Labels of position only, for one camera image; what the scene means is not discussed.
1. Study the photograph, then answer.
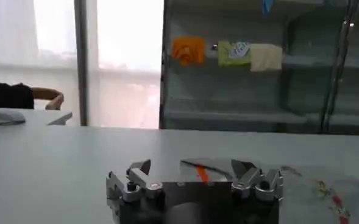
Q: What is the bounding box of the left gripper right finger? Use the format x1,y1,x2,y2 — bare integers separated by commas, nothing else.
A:
230,159,285,203

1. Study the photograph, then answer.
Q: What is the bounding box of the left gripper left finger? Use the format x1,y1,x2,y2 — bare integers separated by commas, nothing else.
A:
105,159,165,211

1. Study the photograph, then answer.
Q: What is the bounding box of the grey printed t-shirt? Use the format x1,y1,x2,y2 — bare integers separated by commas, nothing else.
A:
179,157,359,224

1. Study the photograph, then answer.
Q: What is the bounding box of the grey metal shelf with clothes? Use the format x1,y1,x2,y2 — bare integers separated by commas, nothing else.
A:
158,0,359,136

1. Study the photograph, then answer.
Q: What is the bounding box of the grey computer mouse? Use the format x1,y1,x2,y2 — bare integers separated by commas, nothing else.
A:
0,108,27,127

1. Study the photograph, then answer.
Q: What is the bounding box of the grey window frame post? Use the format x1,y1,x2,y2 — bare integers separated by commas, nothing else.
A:
73,0,89,127

